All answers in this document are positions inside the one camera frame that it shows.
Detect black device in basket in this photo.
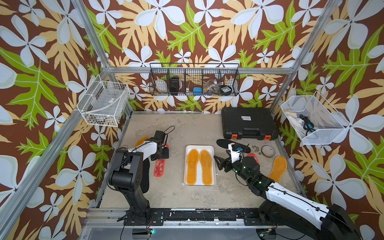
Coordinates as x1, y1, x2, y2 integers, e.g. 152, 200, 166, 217
169, 77, 180, 94

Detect blue small box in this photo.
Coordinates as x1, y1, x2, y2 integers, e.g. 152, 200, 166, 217
193, 87, 203, 96

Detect red white patterned insole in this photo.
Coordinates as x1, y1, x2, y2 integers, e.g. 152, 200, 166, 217
154, 144, 169, 178

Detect black plastic tool case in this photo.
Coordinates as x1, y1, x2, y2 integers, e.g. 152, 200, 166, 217
221, 107, 279, 141

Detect blue black tool in basket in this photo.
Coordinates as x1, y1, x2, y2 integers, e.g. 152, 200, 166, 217
299, 115, 316, 134

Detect aluminium frame post left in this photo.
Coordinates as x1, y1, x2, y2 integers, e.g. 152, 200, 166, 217
71, 0, 111, 73

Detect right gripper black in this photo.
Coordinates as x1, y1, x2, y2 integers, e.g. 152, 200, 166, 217
213, 149, 252, 185

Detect aluminium frame post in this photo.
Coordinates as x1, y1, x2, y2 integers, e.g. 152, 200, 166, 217
71, 0, 111, 73
270, 0, 342, 112

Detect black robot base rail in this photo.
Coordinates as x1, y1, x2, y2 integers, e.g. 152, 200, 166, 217
117, 208, 263, 226

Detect white wire basket left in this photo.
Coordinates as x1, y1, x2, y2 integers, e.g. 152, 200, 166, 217
78, 76, 130, 127

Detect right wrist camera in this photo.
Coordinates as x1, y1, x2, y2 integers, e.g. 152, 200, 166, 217
228, 143, 243, 163

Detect black wire basket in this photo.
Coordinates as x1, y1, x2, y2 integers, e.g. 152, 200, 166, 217
149, 63, 240, 97

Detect aluminium frame back bar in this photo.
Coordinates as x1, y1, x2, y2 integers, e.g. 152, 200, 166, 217
110, 67, 294, 75

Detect black round tin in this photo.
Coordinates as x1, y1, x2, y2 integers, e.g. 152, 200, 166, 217
220, 86, 232, 95

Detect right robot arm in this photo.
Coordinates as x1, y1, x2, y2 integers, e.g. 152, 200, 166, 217
214, 156, 363, 240

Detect white wire basket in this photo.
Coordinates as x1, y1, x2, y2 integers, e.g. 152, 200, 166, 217
281, 91, 348, 146
78, 76, 130, 127

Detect aluminium frame post right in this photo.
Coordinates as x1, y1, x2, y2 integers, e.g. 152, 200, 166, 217
270, 0, 342, 112

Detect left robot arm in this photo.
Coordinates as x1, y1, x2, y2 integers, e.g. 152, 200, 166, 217
107, 131, 169, 228

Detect orange fuzzy insole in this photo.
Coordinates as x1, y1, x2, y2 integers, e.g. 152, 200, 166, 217
135, 136, 149, 148
268, 156, 288, 183
186, 149, 199, 185
200, 150, 213, 186

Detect white wire basket right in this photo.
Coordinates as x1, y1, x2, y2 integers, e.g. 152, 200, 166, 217
281, 91, 348, 146

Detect tape roll ring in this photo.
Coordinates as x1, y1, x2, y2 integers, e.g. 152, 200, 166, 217
260, 145, 276, 159

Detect black insole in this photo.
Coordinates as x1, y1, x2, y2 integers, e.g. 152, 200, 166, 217
141, 158, 150, 194
217, 139, 251, 154

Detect white plastic storage tray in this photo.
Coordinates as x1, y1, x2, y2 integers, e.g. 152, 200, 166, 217
184, 145, 217, 187

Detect white cloth in basket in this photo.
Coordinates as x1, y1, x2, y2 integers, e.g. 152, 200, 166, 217
285, 111, 306, 138

